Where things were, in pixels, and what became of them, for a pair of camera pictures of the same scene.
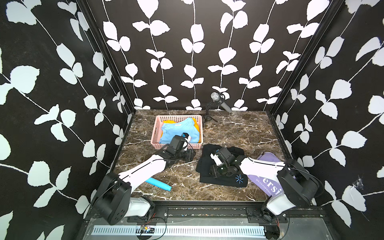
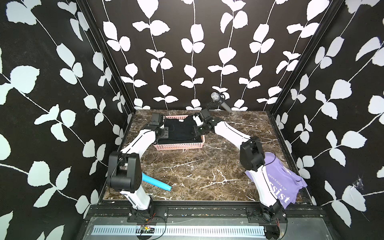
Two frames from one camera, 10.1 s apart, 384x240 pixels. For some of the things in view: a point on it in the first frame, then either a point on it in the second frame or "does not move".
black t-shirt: (205, 161) to (180, 132)
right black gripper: (215, 172) to (195, 131)
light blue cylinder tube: (157, 183) does not move
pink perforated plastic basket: (156, 134) does not move
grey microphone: (220, 99) does not move
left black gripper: (190, 156) to (166, 132)
